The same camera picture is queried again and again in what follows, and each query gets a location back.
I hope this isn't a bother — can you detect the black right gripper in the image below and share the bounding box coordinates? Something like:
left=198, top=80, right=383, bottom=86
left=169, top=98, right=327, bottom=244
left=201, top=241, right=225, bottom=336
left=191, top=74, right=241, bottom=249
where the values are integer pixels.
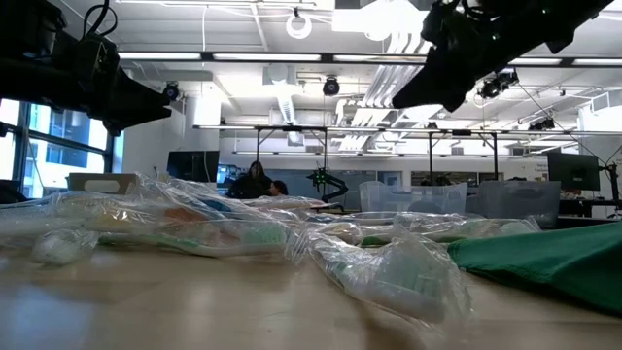
left=391, top=0, right=516, bottom=114

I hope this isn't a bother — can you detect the smoky grey plastic bin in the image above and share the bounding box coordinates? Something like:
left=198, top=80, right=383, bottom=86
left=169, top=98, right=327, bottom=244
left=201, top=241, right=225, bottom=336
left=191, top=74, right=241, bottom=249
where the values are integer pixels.
left=478, top=180, right=563, bottom=228

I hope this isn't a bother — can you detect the green cloth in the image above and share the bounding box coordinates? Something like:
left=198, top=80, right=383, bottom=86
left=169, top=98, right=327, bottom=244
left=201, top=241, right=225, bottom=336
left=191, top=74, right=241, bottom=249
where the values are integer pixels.
left=446, top=221, right=622, bottom=315

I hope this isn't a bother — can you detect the white ring light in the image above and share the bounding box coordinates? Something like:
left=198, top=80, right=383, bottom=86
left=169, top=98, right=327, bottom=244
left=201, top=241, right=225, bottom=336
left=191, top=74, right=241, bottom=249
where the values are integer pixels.
left=285, top=12, right=314, bottom=41

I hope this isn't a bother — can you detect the black overhead rig frame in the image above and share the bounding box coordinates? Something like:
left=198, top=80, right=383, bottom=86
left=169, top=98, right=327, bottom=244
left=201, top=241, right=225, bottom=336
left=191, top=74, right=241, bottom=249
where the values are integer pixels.
left=192, top=124, right=501, bottom=187

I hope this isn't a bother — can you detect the grey air duct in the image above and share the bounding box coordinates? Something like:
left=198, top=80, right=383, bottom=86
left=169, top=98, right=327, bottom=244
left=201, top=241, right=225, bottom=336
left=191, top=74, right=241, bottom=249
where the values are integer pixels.
left=261, top=62, right=302, bottom=125

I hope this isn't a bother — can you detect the black monitor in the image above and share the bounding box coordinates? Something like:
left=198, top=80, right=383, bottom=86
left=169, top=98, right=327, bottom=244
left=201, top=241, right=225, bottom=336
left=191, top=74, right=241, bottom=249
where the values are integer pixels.
left=547, top=152, right=602, bottom=192
left=166, top=150, right=221, bottom=184

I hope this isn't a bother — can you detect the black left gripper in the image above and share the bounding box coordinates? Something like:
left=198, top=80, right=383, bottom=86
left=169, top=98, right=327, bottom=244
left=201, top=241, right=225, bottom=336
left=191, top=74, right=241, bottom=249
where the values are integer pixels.
left=48, top=57, right=174, bottom=137

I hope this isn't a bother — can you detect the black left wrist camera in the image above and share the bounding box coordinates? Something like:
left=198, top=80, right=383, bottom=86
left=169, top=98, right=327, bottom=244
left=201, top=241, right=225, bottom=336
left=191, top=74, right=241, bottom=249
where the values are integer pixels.
left=72, top=33, right=121, bottom=91

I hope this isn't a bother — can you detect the large window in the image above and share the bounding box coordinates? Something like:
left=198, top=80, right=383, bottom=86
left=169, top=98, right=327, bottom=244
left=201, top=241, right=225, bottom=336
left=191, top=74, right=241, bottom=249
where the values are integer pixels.
left=0, top=99, right=122, bottom=200

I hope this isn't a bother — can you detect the ceiling light strip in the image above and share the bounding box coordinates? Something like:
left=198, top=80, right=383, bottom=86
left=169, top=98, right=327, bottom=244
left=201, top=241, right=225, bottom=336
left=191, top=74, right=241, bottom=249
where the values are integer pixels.
left=212, top=52, right=323, bottom=62
left=571, top=57, right=622, bottom=67
left=507, top=56, right=564, bottom=66
left=118, top=52, right=203, bottom=61
left=332, top=53, right=429, bottom=63

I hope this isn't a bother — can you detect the frosted white plastic bin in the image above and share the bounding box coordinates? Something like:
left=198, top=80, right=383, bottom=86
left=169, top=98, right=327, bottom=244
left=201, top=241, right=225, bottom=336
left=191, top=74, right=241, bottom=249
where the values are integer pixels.
left=66, top=172, right=142, bottom=195

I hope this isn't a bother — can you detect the clear plastic bin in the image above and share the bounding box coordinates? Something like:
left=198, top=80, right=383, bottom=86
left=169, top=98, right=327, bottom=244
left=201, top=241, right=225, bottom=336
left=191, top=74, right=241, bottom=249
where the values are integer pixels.
left=358, top=180, right=468, bottom=215

